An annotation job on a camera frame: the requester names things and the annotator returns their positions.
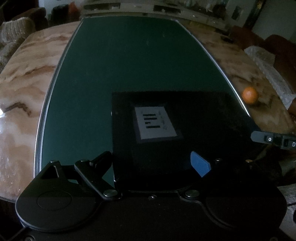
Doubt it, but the orange fruit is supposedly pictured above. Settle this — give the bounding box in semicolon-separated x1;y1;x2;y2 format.
242;87;259;105

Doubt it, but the beige knitted blanket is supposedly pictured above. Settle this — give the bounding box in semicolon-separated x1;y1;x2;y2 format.
1;17;35;72

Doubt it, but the dark green desk mat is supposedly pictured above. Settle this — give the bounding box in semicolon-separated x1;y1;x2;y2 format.
33;15;251;180

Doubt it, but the black box lid with label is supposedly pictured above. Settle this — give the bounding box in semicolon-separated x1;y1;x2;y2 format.
112;91;258;194

